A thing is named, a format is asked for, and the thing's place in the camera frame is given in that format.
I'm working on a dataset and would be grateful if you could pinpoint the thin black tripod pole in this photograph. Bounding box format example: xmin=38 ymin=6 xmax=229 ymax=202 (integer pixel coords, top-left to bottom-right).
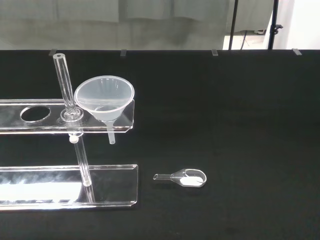
xmin=228 ymin=0 xmax=238 ymax=50

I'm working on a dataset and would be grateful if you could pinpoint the glass weighing funnel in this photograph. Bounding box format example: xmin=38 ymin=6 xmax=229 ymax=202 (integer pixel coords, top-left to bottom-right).
xmin=152 ymin=168 xmax=207 ymax=188

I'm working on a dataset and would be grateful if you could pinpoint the pale backdrop board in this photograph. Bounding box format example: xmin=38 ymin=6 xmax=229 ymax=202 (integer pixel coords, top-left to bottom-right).
xmin=0 ymin=0 xmax=272 ymax=51

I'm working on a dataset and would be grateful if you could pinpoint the black tripod pole with knob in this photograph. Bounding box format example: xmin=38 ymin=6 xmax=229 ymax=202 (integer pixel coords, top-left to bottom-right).
xmin=268 ymin=0 xmax=285 ymax=50

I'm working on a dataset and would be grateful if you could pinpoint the clear acrylic funnel stand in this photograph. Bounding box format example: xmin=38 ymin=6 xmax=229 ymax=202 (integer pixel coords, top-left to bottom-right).
xmin=0 ymin=52 xmax=139 ymax=208

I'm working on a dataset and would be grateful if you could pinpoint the black bench cloth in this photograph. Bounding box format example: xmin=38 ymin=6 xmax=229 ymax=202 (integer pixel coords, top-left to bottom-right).
xmin=0 ymin=49 xmax=320 ymax=240

